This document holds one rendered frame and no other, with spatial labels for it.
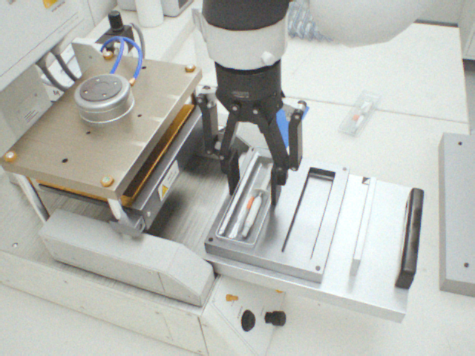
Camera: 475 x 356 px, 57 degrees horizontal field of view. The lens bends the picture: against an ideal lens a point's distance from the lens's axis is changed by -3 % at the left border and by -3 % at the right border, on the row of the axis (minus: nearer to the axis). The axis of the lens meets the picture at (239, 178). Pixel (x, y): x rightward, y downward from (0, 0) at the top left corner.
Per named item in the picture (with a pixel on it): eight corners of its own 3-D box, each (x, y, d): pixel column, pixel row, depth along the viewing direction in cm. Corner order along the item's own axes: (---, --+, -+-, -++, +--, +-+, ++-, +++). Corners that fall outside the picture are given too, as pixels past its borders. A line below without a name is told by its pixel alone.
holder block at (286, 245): (205, 252, 63) (203, 242, 61) (250, 156, 76) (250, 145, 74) (320, 284, 59) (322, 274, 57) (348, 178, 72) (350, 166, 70)
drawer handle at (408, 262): (393, 286, 58) (400, 270, 55) (405, 202, 68) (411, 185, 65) (409, 290, 58) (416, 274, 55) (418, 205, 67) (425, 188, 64)
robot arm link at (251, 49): (274, 34, 42) (274, 82, 46) (304, -21, 49) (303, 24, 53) (154, 21, 45) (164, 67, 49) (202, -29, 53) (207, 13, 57)
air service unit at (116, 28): (97, 105, 87) (74, 37, 77) (133, 64, 97) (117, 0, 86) (120, 109, 86) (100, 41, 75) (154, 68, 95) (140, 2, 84)
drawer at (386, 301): (194, 269, 66) (187, 238, 60) (243, 166, 80) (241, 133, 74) (399, 326, 58) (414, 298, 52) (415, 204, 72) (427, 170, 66)
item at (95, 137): (-9, 194, 66) (-54, 129, 57) (99, 78, 86) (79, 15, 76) (130, 236, 60) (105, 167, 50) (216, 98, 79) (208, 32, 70)
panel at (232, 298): (262, 363, 73) (208, 302, 63) (306, 225, 92) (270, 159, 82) (272, 365, 72) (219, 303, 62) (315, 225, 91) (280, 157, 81)
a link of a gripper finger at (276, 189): (276, 156, 62) (281, 156, 61) (276, 189, 67) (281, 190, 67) (270, 170, 60) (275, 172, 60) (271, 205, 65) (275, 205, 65)
